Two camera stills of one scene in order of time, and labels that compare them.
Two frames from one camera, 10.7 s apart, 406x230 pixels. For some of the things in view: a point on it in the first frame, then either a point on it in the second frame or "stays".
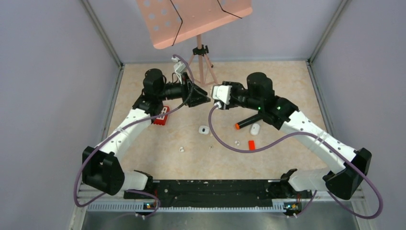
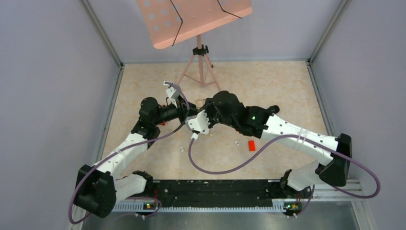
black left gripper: (196, 96) to (185, 109)
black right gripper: (236, 86) to (208, 107)
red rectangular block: (252, 145) stays
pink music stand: (169, 22) stays
